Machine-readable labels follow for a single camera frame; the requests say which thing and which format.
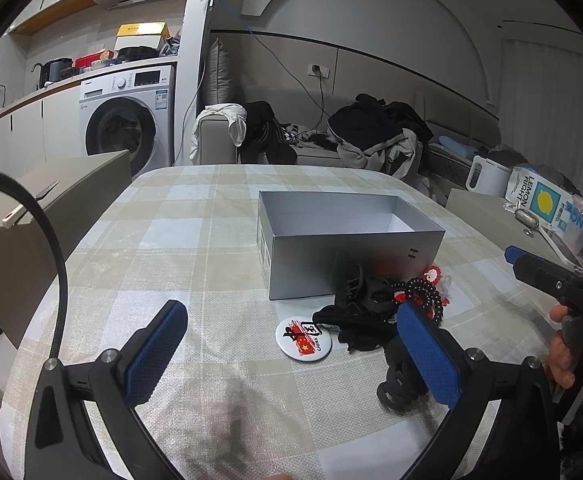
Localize grey sofa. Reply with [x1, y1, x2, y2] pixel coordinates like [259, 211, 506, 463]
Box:
[190, 89, 501, 180]

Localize black hair claw clip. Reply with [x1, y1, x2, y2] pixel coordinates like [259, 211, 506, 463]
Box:
[335, 264, 397, 318]

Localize white round pin badge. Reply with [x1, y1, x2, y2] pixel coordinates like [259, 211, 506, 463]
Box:
[275, 318, 333, 362]

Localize beige chair left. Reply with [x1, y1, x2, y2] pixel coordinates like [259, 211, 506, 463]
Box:
[0, 151, 131, 346]

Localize grey open cardboard box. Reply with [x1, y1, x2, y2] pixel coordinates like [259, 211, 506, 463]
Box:
[257, 191, 444, 300]

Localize red white small hair ornament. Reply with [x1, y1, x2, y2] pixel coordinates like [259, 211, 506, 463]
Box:
[423, 266, 452, 307]

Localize black garment on sofa arm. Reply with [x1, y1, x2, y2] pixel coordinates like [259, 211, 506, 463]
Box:
[238, 101, 297, 165]

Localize lemon drink carton box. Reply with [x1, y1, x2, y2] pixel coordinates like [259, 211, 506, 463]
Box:
[504, 166, 583, 255]

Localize yellow cardboard box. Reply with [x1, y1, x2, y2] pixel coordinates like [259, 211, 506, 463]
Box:
[114, 22, 170, 51]

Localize black cable loop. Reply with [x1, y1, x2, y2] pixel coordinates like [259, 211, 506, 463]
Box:
[0, 168, 70, 366]

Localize person's right hand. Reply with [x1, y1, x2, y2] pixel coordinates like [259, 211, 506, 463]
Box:
[544, 330, 576, 389]

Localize checkered beige tablecloth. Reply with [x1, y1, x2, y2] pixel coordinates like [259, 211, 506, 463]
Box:
[0, 162, 557, 480]

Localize white electric kettle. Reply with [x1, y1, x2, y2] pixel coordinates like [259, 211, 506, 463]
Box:
[466, 155, 512, 197]

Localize grey striped cushion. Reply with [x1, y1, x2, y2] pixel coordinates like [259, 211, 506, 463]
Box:
[204, 39, 236, 105]

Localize wall power outlet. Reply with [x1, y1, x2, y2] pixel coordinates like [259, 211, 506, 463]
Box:
[308, 64, 331, 79]

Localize white front-load washing machine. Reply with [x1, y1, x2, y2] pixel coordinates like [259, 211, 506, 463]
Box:
[79, 64, 176, 178]

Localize white kitchen cabinets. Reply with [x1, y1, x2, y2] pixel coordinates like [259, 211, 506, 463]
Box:
[0, 86, 86, 177]

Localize white cloth on sofa arm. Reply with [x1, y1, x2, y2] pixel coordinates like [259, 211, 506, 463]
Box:
[195, 103, 247, 148]

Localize black long hair clip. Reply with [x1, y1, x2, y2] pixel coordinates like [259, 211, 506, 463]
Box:
[312, 304, 398, 352]

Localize pile of dark clothes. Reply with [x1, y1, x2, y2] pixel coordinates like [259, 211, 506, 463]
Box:
[327, 93, 433, 184]

